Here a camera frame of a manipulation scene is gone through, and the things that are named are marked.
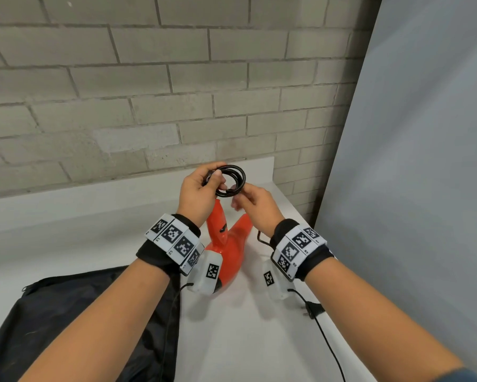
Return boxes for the person's right hand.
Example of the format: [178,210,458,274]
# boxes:
[231,183,285,238]

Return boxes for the person's left hand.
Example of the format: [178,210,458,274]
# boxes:
[176,162,228,228]

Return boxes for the black power cord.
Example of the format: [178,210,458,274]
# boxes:
[202,165,272,248]

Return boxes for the person's right forearm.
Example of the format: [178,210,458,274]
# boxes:
[303,257,477,382]

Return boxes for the person's left forearm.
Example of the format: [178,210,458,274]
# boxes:
[19,258,172,382]

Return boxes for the orange hair styling appliance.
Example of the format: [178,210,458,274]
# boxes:
[199,198,252,296]

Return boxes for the black wristband with marker tags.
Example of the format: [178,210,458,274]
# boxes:
[269,219,335,282]
[136,213,206,277]

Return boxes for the black power plug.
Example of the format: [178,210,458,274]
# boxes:
[301,300,326,320]

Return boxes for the grey partition board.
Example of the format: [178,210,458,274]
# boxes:
[313,0,477,382]

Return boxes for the black fabric bag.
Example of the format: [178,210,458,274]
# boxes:
[0,265,182,382]

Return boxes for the dark blue sleeve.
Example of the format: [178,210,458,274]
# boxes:
[433,367,477,382]

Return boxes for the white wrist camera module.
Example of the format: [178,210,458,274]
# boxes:
[262,259,292,301]
[187,250,223,296]

